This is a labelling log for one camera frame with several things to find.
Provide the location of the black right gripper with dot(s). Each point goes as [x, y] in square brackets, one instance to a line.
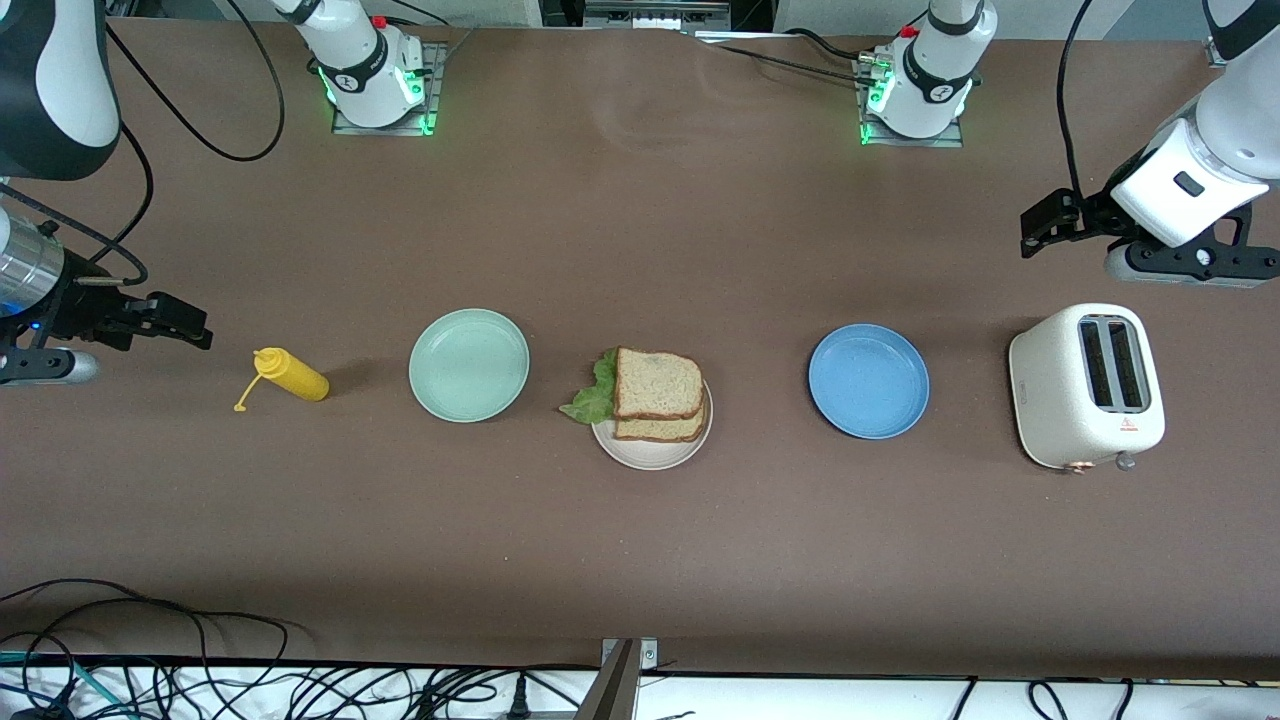
[78, 306]

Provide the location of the metal table bracket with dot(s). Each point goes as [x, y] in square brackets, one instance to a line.
[620, 690]

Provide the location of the white two-slot toaster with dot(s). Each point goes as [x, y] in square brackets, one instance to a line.
[1050, 400]

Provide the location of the beige plate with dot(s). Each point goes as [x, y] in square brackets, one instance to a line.
[650, 455]

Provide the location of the aluminium frame profile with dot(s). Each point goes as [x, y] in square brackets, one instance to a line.
[115, 8]

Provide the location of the black metal frame equipment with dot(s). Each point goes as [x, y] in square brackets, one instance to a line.
[560, 10]

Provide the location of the light crust bread slice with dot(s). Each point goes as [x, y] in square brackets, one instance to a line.
[670, 430]

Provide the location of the black power plug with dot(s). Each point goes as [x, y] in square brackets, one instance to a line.
[519, 700]

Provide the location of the blue plate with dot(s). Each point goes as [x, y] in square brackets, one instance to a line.
[868, 382]

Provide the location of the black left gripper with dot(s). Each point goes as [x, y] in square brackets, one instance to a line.
[1092, 214]

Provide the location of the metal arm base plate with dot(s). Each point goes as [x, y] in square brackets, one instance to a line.
[945, 140]
[436, 80]

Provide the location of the yellow mustard squeeze bottle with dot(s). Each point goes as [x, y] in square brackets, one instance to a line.
[298, 380]

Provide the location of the green plate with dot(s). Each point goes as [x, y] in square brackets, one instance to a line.
[468, 365]

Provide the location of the dark crust bread slice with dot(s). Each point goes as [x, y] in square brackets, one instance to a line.
[655, 385]

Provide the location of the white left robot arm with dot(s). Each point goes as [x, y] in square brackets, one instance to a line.
[925, 118]

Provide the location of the green lettuce leaf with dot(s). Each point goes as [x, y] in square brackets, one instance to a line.
[595, 400]

